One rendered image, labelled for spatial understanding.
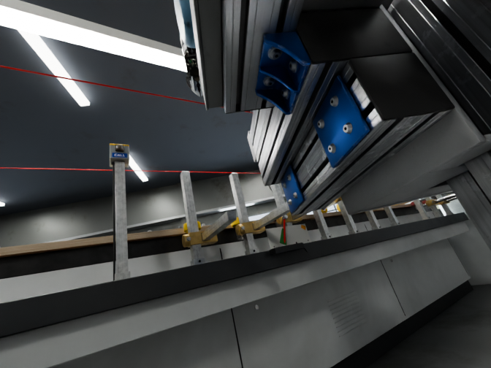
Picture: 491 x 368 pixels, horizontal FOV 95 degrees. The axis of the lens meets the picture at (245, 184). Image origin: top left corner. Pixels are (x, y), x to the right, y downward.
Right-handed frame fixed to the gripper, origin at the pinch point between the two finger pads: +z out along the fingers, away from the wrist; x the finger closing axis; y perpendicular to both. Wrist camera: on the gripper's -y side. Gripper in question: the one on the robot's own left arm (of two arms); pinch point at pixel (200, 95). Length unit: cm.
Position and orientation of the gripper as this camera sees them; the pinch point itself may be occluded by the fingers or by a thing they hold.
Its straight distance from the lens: 99.2
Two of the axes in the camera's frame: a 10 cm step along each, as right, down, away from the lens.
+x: 9.7, -1.8, 1.6
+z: 2.3, 9.0, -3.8
